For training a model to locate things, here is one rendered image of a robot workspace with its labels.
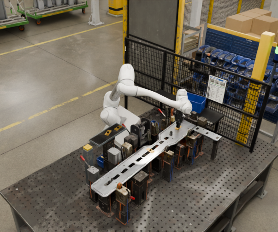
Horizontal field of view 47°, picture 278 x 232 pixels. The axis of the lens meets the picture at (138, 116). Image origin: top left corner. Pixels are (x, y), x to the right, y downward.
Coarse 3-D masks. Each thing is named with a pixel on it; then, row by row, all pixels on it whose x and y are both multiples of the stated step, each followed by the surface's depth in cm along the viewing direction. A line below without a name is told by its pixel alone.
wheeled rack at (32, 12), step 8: (16, 0) 937; (32, 8) 954; (48, 8) 956; (56, 8) 970; (64, 8) 969; (72, 8) 979; (80, 8) 1000; (24, 16) 964; (32, 16) 908; (40, 16) 908
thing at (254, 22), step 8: (256, 8) 736; (232, 16) 678; (240, 16) 680; (248, 16) 681; (256, 16) 683; (264, 16) 684; (232, 24) 669; (240, 24) 655; (248, 24) 671; (256, 24) 672; (264, 24) 660; (272, 24) 656; (240, 32) 662; (248, 32) 685; (256, 32) 679; (272, 32) 671
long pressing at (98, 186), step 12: (168, 132) 335; (180, 132) 335; (156, 144) 317; (168, 144) 318; (132, 156) 301; (156, 156) 303; (120, 168) 287; (132, 168) 287; (96, 180) 274; (108, 180) 274; (120, 180) 275; (96, 192) 264; (108, 192) 263
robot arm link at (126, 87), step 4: (124, 80) 300; (128, 80) 300; (120, 84) 298; (124, 84) 298; (128, 84) 298; (132, 84) 300; (120, 88) 297; (124, 88) 297; (128, 88) 297; (132, 88) 299; (136, 88) 300; (120, 92) 299; (124, 92) 298; (128, 92) 298; (132, 92) 299
